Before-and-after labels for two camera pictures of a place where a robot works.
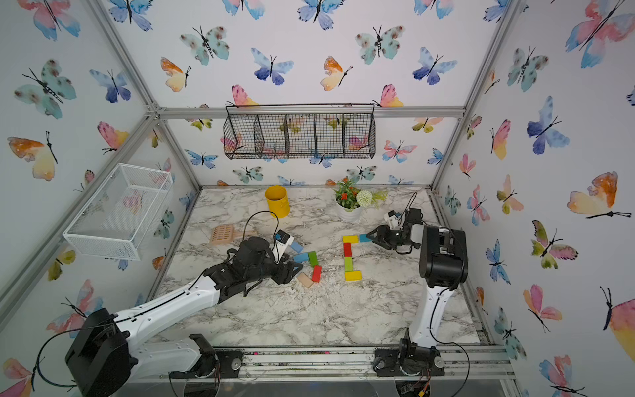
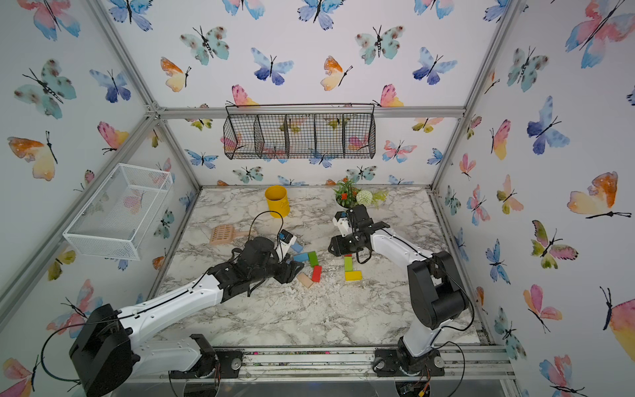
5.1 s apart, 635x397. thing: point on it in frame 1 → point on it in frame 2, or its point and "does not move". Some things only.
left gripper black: x=284 y=273 does not move
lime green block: x=348 y=264 does not move
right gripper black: x=383 y=236 → x=339 y=248
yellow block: x=353 y=275 does not move
